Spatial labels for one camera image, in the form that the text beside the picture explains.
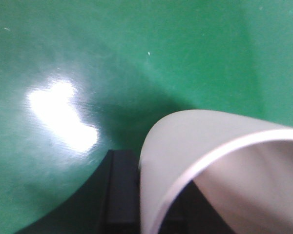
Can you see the beige plastic cup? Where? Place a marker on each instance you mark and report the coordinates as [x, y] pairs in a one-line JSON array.
[[242, 165]]

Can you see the green circular conveyor belt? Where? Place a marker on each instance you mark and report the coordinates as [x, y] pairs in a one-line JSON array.
[[80, 77]]

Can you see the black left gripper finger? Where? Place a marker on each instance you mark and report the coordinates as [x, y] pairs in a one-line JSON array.
[[107, 203]]

